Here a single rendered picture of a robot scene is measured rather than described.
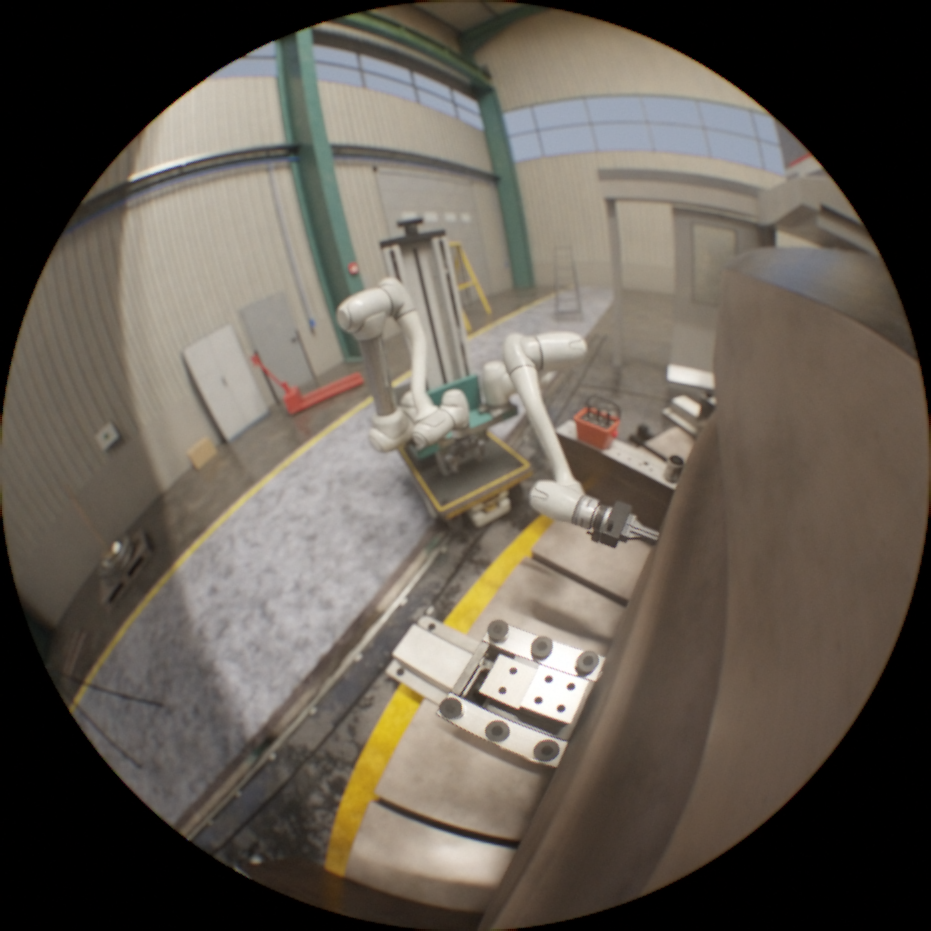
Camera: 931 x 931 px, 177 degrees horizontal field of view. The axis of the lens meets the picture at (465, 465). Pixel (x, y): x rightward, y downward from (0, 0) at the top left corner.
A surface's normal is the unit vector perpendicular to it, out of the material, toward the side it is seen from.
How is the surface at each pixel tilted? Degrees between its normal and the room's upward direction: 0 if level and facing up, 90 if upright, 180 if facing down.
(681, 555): 25
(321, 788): 0
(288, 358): 90
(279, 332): 90
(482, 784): 0
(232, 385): 90
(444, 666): 0
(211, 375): 90
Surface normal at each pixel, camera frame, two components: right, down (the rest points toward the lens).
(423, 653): -0.18, -0.77
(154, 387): 0.84, 0.22
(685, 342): -0.52, 0.60
